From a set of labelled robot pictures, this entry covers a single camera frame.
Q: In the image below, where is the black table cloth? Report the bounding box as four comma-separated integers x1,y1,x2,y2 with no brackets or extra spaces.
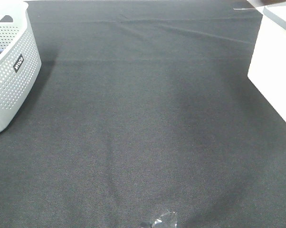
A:
0,0,286,228

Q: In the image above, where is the clear crumpled plastic piece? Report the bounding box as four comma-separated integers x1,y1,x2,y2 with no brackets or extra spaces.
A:
139,210,178,228

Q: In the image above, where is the white box with grey rim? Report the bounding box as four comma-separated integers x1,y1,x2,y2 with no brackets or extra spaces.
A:
248,1,286,122

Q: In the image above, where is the grey perforated plastic basket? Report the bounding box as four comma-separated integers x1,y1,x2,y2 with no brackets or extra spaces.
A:
0,0,41,133

